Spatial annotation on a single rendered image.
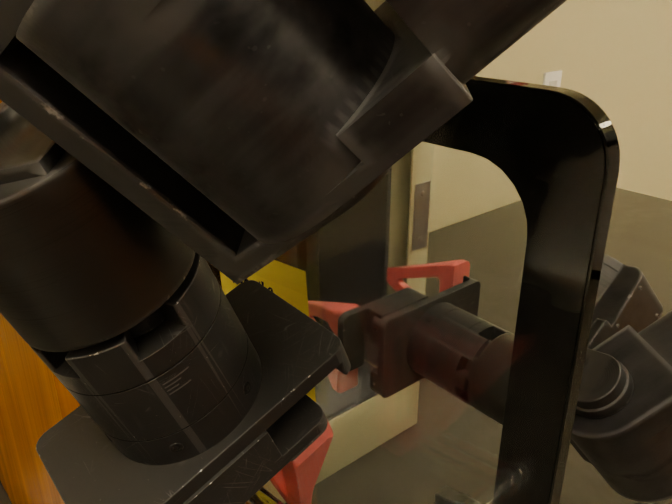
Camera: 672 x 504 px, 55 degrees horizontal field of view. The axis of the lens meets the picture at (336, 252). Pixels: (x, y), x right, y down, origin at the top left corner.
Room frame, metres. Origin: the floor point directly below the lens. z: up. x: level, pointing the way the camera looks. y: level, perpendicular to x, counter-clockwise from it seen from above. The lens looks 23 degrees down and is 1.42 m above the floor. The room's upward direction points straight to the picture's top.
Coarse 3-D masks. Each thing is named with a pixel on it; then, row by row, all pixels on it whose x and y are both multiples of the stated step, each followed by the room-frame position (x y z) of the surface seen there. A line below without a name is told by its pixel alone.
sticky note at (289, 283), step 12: (276, 264) 0.28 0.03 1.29; (252, 276) 0.30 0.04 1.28; (264, 276) 0.29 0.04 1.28; (276, 276) 0.28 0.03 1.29; (288, 276) 0.27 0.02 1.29; (300, 276) 0.27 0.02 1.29; (228, 288) 0.31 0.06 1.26; (276, 288) 0.28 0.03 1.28; (288, 288) 0.27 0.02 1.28; (300, 288) 0.27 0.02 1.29; (288, 300) 0.27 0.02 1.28; (300, 300) 0.27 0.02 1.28; (312, 396) 0.26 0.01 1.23
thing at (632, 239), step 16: (624, 192) 1.47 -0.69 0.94; (624, 208) 1.36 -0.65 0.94; (640, 208) 1.36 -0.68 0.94; (656, 208) 1.36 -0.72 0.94; (624, 224) 1.26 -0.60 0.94; (640, 224) 1.26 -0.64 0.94; (656, 224) 1.26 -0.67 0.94; (608, 240) 1.17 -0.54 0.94; (624, 240) 1.17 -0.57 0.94; (640, 240) 1.17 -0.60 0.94; (656, 240) 1.17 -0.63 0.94; (624, 256) 1.09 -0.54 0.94; (640, 256) 1.09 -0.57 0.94; (656, 256) 1.09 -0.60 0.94; (656, 272) 1.02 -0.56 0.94; (656, 288) 0.96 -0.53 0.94; (576, 464) 0.54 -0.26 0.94; (576, 480) 0.52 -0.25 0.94; (592, 480) 0.52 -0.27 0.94; (0, 496) 0.49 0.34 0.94; (560, 496) 0.49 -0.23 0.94; (576, 496) 0.49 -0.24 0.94; (592, 496) 0.49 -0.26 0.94; (608, 496) 0.49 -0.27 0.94
